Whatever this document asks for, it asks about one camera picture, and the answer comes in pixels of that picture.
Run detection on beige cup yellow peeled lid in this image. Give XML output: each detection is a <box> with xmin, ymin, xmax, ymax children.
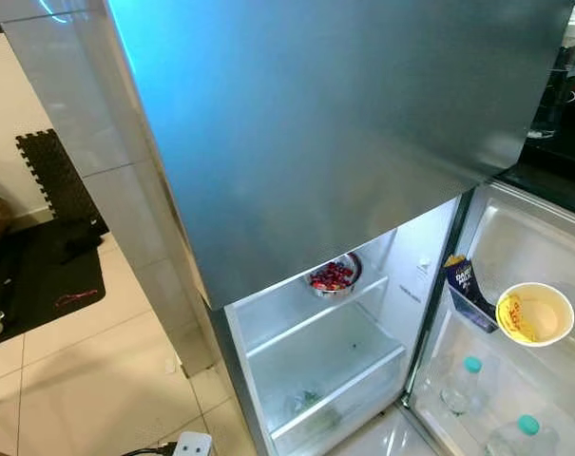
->
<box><xmin>495</xmin><ymin>281</ymin><xmax>575</xmax><ymax>347</ymax></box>

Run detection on silver fridge lower door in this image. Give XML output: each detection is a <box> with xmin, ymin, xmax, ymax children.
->
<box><xmin>406</xmin><ymin>180</ymin><xmax>575</xmax><ymax>456</ymax></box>

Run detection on silver fridge body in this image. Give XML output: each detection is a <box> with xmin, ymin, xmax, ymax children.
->
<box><xmin>206</xmin><ymin>195</ymin><xmax>473</xmax><ymax>456</ymax></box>

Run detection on black topped kitchen counter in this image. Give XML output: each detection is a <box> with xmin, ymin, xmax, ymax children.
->
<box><xmin>496</xmin><ymin>57</ymin><xmax>575</xmax><ymax>221</ymax></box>

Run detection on purple chocolate box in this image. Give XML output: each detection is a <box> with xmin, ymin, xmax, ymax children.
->
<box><xmin>444</xmin><ymin>254</ymin><xmax>502</xmax><ymax>335</ymax></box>

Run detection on tall water bottle white lid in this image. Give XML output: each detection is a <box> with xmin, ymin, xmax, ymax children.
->
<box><xmin>529</xmin><ymin>5</ymin><xmax>575</xmax><ymax>141</ymax></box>

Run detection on clear bottle teal cap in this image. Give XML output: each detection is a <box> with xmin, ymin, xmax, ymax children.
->
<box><xmin>441</xmin><ymin>355</ymin><xmax>485</xmax><ymax>416</ymax></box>
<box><xmin>487</xmin><ymin>414</ymin><xmax>562</xmax><ymax>456</ymax></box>

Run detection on silver freezer door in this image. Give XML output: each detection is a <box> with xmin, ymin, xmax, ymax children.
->
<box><xmin>106</xmin><ymin>0</ymin><xmax>575</xmax><ymax>310</ymax></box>

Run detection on clear crisper drawer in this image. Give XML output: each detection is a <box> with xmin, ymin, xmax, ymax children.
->
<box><xmin>247</xmin><ymin>304</ymin><xmax>410</xmax><ymax>455</ymax></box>

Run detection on green vegetables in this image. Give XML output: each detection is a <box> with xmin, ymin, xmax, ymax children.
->
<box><xmin>287</xmin><ymin>389</ymin><xmax>343</xmax><ymax>433</ymax></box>

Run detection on black foam mat tiles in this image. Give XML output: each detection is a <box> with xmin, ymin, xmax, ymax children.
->
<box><xmin>14</xmin><ymin>129</ymin><xmax>107</xmax><ymax>229</ymax></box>

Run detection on black floor mat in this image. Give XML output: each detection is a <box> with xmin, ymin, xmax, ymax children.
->
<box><xmin>0</xmin><ymin>218</ymin><xmax>109</xmax><ymax>351</ymax></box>

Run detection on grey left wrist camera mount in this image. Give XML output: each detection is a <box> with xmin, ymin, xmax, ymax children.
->
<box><xmin>173</xmin><ymin>432</ymin><xmax>215</xmax><ymax>456</ymax></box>

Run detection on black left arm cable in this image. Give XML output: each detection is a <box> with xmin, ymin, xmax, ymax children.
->
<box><xmin>121</xmin><ymin>442</ymin><xmax>179</xmax><ymax>456</ymax></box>

